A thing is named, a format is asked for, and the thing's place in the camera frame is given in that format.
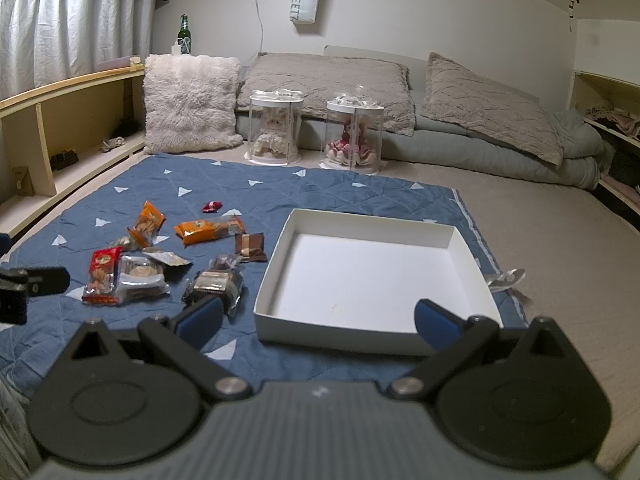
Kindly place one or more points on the wooden bedside shelf left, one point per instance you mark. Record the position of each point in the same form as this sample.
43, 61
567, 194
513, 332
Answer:
58, 137

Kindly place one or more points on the dark brown cake pack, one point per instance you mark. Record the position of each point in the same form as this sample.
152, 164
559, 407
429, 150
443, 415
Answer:
222, 279

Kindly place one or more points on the small white label packet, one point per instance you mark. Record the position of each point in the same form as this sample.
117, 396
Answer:
165, 257

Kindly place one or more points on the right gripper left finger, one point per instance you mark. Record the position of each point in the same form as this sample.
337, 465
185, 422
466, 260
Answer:
177, 344

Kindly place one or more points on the blue quilted triangle mat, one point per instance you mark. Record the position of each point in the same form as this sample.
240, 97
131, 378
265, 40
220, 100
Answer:
179, 187

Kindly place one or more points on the orange cookie pack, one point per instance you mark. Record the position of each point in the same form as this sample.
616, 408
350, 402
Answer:
147, 225
201, 231

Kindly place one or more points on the grey window curtain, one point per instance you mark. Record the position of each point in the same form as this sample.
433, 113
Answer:
43, 41

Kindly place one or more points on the beige textured pillow left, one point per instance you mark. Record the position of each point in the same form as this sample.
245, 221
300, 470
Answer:
320, 78

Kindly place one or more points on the clear case red doll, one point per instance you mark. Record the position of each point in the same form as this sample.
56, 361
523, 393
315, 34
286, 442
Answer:
352, 137

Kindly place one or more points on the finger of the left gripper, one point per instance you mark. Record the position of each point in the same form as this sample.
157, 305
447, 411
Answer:
35, 281

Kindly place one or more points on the brown wafer packet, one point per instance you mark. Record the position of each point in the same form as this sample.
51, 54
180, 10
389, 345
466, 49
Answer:
250, 247

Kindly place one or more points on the beige textured pillow right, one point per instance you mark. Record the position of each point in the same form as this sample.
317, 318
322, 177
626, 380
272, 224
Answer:
456, 95

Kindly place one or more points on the fluffy white pillow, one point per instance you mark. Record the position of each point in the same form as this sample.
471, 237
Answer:
190, 103

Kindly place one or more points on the clear case white doll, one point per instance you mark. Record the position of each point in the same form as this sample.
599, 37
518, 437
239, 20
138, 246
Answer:
275, 118

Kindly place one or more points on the small red candy wrapper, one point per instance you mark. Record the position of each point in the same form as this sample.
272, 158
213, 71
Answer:
211, 207

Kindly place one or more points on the white shallow cardboard box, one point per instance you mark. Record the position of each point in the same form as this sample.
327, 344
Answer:
350, 282

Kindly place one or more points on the red cookie snack pack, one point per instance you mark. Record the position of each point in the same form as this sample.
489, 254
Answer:
102, 277

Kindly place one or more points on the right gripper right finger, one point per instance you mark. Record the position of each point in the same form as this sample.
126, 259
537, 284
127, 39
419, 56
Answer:
456, 344

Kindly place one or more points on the grey folded duvet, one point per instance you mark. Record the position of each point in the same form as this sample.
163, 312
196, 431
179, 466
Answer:
586, 155

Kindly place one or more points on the clear pastry pack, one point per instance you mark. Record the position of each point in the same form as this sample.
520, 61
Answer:
140, 278

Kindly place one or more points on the green glass bottle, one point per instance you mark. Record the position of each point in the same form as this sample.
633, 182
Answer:
184, 37

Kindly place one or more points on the wooden shelf right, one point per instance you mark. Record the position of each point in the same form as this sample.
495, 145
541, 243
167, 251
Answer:
611, 106

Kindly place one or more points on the beige textured pillow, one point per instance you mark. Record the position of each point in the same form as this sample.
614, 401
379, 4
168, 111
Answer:
456, 95
320, 78

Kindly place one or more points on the green white candy pack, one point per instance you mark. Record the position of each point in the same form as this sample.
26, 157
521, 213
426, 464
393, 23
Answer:
125, 243

